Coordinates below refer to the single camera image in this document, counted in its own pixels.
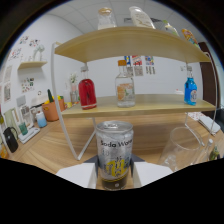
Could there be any soda water can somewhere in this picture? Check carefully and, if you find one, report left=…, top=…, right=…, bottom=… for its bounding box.
left=95, top=120, right=135, bottom=191

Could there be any light blue cup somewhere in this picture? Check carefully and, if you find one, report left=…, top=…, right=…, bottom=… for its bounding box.
left=35, top=111, right=48, bottom=129

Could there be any green cup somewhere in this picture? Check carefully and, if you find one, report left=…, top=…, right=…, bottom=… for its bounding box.
left=18, top=121, right=29, bottom=136

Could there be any clear glass with ice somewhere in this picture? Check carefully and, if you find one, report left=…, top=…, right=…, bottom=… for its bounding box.
left=157, top=126, right=205, bottom=173

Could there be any white tray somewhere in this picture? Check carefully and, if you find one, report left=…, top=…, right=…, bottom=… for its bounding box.
left=18, top=126, right=41, bottom=144

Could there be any orange plant pot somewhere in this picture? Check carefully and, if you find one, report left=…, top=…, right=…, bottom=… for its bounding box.
left=42, top=98, right=67, bottom=123

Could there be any orange patterned paper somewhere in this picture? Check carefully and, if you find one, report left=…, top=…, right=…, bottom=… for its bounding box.
left=188, top=111, right=201, bottom=121

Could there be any black handbag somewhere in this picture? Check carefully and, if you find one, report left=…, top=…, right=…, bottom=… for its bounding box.
left=2, top=126, right=20, bottom=154

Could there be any red liquid bottle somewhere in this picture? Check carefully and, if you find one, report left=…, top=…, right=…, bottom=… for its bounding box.
left=78, top=65, right=98, bottom=110

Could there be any green cactus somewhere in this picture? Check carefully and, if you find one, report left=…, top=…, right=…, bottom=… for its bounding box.
left=47, top=89, right=55, bottom=104

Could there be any small potted plant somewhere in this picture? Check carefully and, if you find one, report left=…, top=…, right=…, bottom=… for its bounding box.
left=69, top=72, right=80, bottom=104

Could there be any clear bottle orange cap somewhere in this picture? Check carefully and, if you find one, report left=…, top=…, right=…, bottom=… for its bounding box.
left=115, top=59, right=136, bottom=108

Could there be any blue liquid bottle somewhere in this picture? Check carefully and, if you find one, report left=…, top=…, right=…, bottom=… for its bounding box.
left=183, top=65, right=198, bottom=106

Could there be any brown door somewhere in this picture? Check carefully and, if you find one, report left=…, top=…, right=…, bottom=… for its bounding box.
left=198, top=41, right=218, bottom=108

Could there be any white figurine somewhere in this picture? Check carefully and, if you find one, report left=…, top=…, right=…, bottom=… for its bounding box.
left=33, top=44, right=46, bottom=63

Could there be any two-tier wooden shelf rack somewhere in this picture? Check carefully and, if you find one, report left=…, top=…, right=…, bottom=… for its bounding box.
left=50, top=26, right=219, bottom=161

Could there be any yellow snack bag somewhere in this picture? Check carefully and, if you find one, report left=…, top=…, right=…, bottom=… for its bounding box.
left=181, top=28, right=200, bottom=48

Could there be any green cap clear bottle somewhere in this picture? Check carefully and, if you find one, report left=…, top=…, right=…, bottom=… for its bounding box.
left=162, top=19, right=180, bottom=37

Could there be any multicolour wall poster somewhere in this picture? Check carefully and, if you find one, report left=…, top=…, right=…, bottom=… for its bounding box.
left=144, top=55, right=155, bottom=75

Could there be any red wall poster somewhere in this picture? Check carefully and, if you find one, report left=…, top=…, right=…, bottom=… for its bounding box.
left=131, top=55, right=144, bottom=77

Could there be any blue wall poster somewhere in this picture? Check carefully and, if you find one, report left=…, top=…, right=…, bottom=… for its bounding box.
left=123, top=55, right=133, bottom=68

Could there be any wooden wall shelf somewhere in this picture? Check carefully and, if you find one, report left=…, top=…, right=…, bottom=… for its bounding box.
left=17, top=60, right=48, bottom=71

